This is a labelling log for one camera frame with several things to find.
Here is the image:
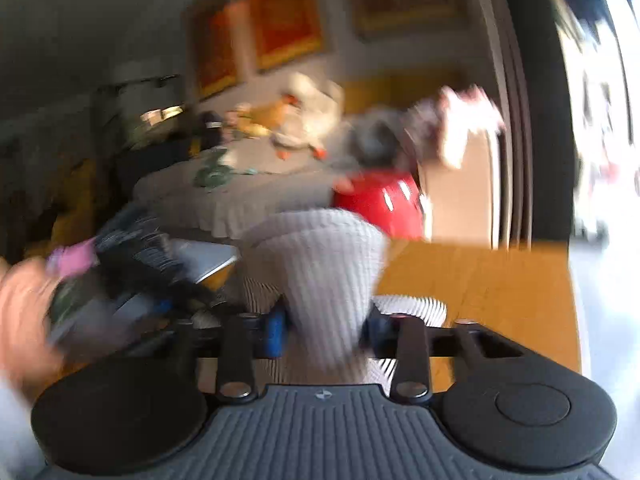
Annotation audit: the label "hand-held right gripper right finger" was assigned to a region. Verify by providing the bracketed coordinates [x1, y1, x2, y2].
[360, 311, 527, 402]

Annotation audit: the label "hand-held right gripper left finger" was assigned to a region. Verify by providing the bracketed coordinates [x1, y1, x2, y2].
[172, 309, 291, 402]

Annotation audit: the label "grey striped garment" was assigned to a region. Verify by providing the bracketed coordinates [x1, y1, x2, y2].
[240, 208, 449, 393]

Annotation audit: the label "pink clothes pile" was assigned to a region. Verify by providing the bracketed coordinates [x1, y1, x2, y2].
[404, 84, 507, 171]

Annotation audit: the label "person's left hand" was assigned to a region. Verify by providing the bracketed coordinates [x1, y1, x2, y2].
[0, 255, 67, 397]

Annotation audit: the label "red basin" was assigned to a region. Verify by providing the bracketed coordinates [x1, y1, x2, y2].
[331, 169, 427, 241]

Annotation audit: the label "green plush toy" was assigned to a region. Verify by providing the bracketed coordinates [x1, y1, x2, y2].
[194, 151, 237, 192]

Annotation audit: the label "sofa with grey cover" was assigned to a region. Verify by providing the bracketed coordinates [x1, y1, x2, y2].
[132, 132, 363, 241]

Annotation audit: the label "cardboard box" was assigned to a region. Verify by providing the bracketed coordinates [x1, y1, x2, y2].
[417, 127, 502, 251]

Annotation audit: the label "black plush toy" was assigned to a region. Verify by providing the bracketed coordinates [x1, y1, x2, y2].
[199, 111, 227, 152]

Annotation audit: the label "small pink plush toy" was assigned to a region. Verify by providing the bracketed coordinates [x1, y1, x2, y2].
[225, 105, 253, 138]

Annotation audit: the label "grey cushion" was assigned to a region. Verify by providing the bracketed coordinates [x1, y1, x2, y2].
[346, 109, 417, 167]

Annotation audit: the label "small yellow plush toy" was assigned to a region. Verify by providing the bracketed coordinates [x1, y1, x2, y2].
[250, 110, 281, 140]

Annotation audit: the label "white duck plush toy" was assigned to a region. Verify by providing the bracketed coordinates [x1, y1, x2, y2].
[271, 72, 346, 162]

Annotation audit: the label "dark curtain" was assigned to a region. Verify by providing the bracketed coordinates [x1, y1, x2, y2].
[477, 0, 563, 251]

